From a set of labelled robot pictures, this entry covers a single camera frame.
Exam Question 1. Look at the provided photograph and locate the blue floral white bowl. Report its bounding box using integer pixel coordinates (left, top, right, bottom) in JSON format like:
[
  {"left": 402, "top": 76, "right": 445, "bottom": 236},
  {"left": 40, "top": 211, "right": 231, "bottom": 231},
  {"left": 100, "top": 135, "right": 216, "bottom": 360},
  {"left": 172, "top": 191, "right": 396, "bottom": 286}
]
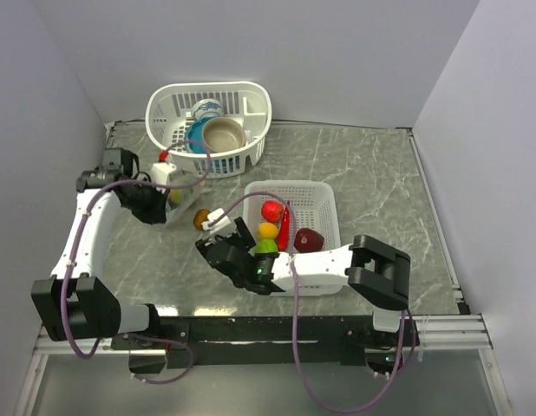
[{"left": 191, "top": 98, "right": 224, "bottom": 120}]

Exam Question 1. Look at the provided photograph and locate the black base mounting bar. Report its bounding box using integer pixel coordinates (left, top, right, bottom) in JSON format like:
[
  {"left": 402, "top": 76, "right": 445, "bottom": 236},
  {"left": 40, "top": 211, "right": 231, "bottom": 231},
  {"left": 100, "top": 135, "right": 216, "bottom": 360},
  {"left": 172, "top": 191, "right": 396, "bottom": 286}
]
[{"left": 110, "top": 321, "right": 416, "bottom": 374}]

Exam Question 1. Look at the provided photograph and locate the yellow fake lemon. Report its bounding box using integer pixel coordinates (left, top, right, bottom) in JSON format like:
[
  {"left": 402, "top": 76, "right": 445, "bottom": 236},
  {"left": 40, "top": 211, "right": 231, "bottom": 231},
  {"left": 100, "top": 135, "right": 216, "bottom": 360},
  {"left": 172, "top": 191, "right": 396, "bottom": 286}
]
[{"left": 257, "top": 222, "right": 279, "bottom": 240}]

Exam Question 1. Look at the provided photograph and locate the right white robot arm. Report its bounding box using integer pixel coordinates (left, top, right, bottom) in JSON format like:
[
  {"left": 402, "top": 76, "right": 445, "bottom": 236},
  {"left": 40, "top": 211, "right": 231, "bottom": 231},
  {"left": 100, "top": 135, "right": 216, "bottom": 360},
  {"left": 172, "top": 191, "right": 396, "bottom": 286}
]
[{"left": 195, "top": 217, "right": 411, "bottom": 346}]

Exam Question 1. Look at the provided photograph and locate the white round dish rack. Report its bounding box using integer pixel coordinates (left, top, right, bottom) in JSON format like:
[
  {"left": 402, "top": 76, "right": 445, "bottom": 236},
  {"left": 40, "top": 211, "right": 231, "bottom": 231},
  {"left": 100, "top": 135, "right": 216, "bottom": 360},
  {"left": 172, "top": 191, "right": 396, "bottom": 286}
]
[{"left": 145, "top": 81, "right": 272, "bottom": 179}]

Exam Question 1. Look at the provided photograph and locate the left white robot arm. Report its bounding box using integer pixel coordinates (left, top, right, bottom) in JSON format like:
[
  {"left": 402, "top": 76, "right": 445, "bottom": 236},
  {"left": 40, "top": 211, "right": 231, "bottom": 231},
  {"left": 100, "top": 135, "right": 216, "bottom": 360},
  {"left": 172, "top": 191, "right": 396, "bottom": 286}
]
[{"left": 31, "top": 148, "right": 167, "bottom": 348}]

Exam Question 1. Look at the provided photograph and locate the blue scalloped plate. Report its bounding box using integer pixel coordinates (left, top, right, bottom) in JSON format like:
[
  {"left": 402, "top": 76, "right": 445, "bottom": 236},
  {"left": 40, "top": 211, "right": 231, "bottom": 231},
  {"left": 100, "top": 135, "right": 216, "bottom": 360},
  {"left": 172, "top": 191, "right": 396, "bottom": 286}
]
[{"left": 185, "top": 120, "right": 208, "bottom": 154}]

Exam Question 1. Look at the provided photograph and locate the beige ceramic bowl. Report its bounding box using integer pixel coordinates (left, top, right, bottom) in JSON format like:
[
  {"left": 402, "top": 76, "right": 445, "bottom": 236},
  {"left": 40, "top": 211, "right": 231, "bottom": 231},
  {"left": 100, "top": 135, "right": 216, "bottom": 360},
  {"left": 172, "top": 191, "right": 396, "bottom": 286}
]
[{"left": 202, "top": 117, "right": 246, "bottom": 153}]

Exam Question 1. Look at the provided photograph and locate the white perforated rectangular basket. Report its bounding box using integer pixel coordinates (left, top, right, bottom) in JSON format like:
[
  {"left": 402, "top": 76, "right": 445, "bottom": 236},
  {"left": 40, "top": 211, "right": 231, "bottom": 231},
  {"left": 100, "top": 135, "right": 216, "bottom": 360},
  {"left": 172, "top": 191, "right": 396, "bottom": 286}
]
[{"left": 243, "top": 180, "right": 350, "bottom": 296}]

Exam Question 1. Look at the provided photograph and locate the brown fake potato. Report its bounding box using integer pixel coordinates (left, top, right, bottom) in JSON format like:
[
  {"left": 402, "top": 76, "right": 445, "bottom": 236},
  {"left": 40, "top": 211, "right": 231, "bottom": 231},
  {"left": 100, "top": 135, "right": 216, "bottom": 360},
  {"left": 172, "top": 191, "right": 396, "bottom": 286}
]
[{"left": 193, "top": 209, "right": 210, "bottom": 231}]

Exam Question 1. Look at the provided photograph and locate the clear zip top bag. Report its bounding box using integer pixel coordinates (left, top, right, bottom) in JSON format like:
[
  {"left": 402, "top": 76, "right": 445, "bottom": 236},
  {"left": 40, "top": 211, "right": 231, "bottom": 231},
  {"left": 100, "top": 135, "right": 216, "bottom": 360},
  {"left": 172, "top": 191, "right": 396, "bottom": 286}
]
[{"left": 166, "top": 170, "right": 206, "bottom": 224}]

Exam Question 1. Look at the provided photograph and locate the aluminium frame rail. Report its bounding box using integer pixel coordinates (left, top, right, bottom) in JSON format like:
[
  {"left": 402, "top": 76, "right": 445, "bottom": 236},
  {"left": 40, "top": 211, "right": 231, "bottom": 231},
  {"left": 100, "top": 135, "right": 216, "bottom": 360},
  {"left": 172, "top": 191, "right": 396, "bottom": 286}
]
[{"left": 32, "top": 314, "right": 494, "bottom": 356}]

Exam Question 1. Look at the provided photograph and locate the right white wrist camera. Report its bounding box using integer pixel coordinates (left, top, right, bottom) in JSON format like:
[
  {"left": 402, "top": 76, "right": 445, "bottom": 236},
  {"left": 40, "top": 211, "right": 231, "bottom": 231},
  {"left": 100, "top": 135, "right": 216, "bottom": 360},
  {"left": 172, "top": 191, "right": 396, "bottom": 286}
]
[{"left": 201, "top": 208, "right": 237, "bottom": 237}]

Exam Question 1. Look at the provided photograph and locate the red fake apple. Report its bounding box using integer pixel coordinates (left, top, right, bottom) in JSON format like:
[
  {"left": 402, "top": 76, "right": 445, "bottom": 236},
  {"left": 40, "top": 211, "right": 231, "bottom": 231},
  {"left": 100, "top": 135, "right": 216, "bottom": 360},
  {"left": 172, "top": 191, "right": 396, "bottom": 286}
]
[{"left": 294, "top": 228, "right": 324, "bottom": 253}]

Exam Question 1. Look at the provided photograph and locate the green yellow fake mango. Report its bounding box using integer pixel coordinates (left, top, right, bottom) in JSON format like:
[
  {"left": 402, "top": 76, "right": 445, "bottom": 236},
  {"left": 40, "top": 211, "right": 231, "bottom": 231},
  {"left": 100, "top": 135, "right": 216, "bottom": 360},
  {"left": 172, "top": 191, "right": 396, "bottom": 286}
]
[{"left": 169, "top": 189, "right": 188, "bottom": 205}]

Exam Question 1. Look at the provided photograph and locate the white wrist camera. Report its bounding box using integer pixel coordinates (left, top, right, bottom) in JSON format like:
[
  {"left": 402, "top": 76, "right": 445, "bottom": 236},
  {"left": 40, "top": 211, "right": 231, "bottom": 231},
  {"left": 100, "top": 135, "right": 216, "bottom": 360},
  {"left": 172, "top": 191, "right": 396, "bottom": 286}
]
[
  {"left": 149, "top": 162, "right": 178, "bottom": 185},
  {"left": 201, "top": 208, "right": 237, "bottom": 237}
]

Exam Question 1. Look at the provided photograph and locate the green fake lime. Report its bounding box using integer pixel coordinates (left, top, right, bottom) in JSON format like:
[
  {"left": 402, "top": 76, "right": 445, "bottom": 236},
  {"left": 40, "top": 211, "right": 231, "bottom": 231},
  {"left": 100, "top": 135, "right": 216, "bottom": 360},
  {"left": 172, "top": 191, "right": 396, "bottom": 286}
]
[{"left": 254, "top": 238, "right": 279, "bottom": 255}]

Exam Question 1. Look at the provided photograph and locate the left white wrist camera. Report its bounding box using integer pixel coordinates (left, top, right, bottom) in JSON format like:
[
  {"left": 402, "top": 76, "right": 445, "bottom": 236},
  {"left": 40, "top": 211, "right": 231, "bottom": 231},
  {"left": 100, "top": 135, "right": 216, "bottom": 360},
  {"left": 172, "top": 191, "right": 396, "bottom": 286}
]
[{"left": 149, "top": 162, "right": 178, "bottom": 185}]

